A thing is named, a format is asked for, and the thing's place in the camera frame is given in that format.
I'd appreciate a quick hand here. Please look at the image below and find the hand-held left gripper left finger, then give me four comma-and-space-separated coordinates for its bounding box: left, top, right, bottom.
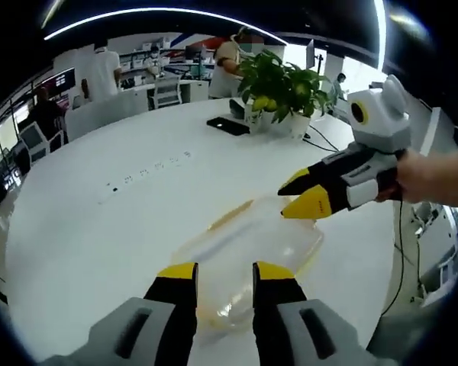
41, 261, 200, 366

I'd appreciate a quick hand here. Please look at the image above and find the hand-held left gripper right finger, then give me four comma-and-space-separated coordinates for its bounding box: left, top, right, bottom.
251, 260, 371, 366

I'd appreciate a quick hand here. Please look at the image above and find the clear plastic container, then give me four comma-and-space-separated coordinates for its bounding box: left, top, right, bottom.
171, 194, 325, 337

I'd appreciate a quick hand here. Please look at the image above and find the person's right hand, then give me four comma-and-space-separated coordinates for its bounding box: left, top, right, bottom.
398, 150, 444, 206

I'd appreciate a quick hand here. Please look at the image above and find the white plant pot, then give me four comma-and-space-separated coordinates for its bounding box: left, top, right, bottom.
244, 101, 312, 140

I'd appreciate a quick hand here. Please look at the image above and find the straight ceiling light strip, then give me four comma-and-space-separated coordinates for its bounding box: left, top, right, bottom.
373, 0, 389, 72

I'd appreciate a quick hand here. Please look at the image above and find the monitor on black stand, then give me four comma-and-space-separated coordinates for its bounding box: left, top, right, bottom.
305, 39, 326, 72

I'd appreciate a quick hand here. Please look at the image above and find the green potted plant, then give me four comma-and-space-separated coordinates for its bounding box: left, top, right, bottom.
237, 49, 339, 125

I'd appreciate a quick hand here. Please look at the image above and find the black smartphone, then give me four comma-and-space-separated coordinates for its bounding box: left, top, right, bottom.
206, 116, 251, 136

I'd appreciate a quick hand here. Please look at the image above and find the white office chair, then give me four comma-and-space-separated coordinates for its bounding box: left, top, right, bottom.
152, 73, 182, 110
19, 120, 53, 165

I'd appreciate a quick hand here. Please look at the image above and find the curved ceiling light strip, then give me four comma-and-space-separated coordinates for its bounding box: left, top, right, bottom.
43, 6, 288, 43

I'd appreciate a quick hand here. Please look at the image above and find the black table cable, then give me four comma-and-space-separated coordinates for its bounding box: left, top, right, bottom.
302, 124, 345, 154

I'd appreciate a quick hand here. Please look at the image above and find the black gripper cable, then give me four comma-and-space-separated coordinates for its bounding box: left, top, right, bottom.
377, 198, 425, 318

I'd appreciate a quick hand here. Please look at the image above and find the wall screen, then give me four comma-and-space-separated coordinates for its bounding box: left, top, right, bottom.
53, 68, 76, 87

